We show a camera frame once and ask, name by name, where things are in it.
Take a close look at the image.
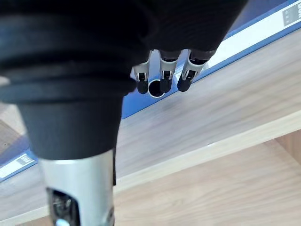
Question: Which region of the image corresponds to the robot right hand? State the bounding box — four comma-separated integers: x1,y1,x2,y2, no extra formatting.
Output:
0,0,250,226

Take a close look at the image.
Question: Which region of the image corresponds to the wooden cabinet shelf board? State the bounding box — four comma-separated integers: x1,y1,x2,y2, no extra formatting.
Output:
0,32,301,226

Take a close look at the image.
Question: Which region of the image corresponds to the wooden office cabinet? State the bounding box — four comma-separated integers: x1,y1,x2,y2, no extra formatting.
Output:
0,77,301,226

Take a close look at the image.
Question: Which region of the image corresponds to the blue ring binder folder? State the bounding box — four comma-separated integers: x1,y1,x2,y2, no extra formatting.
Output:
0,135,39,182
119,0,301,124

